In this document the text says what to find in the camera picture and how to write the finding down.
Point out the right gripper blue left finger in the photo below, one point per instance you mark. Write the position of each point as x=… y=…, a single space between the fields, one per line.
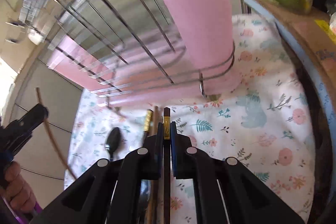
x=158 y=151

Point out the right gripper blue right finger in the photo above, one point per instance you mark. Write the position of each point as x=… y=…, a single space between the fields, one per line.
x=173 y=136

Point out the dark chopstick gold band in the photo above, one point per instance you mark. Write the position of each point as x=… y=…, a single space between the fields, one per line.
x=166 y=165

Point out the dark brown chopstick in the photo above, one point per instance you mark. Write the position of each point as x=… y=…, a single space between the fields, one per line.
x=147 y=123

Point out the kitchen counter cabinets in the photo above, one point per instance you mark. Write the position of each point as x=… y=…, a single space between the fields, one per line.
x=57 y=24

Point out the left hand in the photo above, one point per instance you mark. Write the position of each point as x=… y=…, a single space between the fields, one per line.
x=18 y=192

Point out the black spoon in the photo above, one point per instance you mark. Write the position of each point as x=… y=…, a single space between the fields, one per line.
x=113 y=141

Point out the pink drip tray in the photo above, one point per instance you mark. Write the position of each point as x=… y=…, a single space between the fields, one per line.
x=199 y=74

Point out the floral bear tablecloth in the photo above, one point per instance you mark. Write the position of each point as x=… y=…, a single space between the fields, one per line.
x=264 y=122

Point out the pink cup left side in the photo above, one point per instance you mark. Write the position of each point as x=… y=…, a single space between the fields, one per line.
x=76 y=66

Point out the pink cup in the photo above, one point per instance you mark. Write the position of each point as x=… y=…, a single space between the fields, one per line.
x=76 y=66
x=206 y=30

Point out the pink cup right side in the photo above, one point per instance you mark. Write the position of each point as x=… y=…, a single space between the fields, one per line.
x=206 y=30

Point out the cardboard box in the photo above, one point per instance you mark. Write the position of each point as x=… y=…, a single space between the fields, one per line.
x=311 y=37

